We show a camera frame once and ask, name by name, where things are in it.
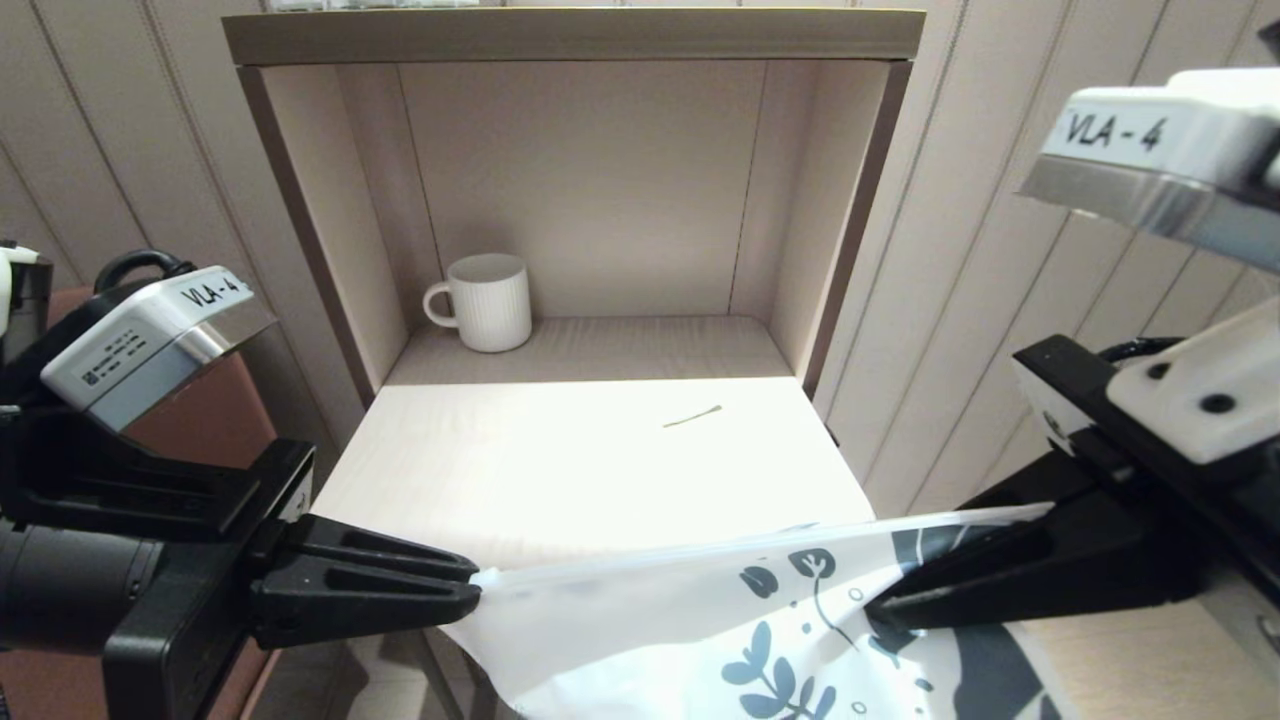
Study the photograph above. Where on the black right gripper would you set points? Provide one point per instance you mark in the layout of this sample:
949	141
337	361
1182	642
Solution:
1240	520

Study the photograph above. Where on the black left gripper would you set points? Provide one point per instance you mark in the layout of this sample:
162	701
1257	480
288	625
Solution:
170	640

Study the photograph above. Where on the white floral zip pouch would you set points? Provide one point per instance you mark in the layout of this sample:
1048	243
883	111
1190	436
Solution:
650	620

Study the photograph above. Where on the brown upholstered chair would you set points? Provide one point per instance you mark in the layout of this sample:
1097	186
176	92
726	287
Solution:
220	410

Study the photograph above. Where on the light wooden shelf desk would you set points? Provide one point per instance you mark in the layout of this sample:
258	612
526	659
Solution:
600	470

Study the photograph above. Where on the white ribbed ceramic mug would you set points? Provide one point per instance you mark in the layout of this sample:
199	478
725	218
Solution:
495	300

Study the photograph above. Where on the thin pale stick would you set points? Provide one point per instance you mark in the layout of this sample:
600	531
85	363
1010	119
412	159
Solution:
692	416

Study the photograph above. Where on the white right camera bracket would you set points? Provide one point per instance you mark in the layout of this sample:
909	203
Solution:
1200	390

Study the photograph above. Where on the black left camera bracket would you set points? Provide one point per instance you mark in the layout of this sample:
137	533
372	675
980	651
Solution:
100	480

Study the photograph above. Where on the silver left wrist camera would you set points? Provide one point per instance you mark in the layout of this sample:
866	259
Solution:
150	340

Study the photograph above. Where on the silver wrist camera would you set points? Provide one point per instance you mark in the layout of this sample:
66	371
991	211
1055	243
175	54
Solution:
1150	140
150	340

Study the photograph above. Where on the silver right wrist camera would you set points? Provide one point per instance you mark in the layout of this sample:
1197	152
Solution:
1150	140

